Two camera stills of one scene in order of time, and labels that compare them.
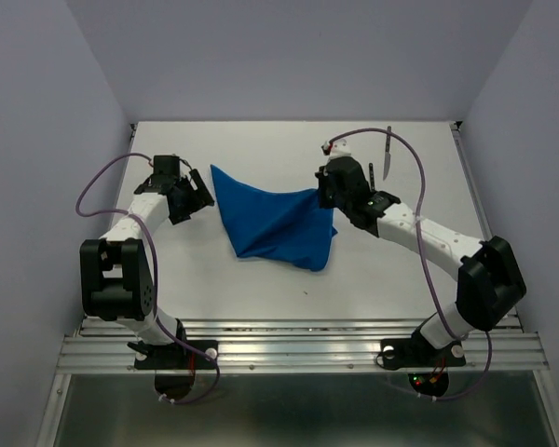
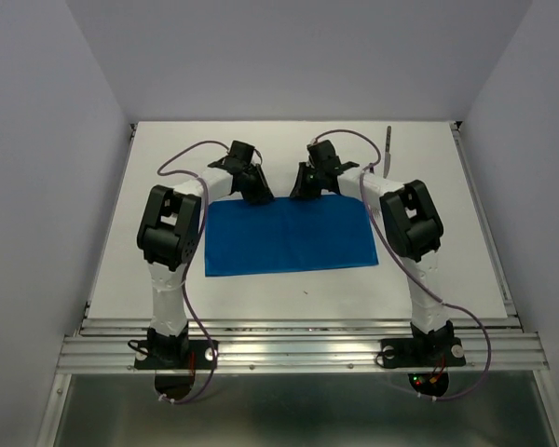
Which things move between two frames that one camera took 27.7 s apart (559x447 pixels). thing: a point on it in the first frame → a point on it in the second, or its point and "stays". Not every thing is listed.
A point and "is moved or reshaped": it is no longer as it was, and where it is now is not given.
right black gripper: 322,179 → 300,191
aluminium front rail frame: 307,346 stays
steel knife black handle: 387,165 stays
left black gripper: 199,197 → 262,191
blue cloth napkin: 287,225 is moved or reshaped
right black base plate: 416,352 stays
